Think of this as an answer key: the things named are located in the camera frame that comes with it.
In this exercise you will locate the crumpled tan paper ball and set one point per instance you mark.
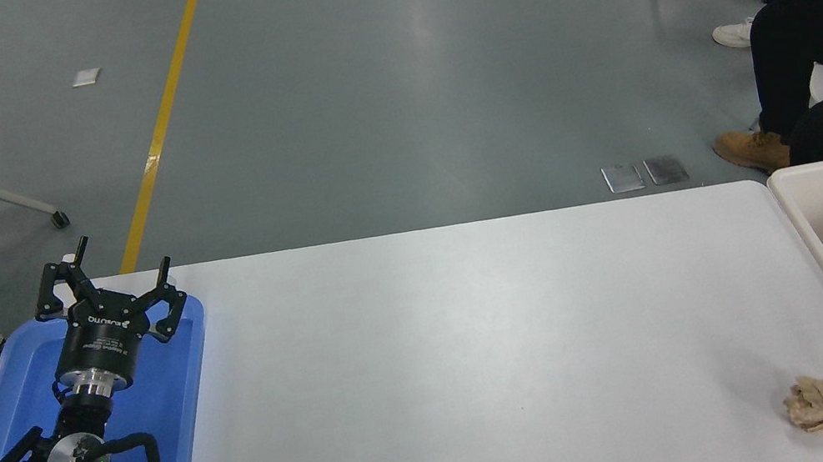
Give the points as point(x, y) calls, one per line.
point(818, 402)

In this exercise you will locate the metal floor plate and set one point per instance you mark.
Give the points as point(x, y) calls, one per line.
point(666, 169)
point(623, 177)

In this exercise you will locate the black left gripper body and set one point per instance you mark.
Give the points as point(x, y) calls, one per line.
point(97, 341)

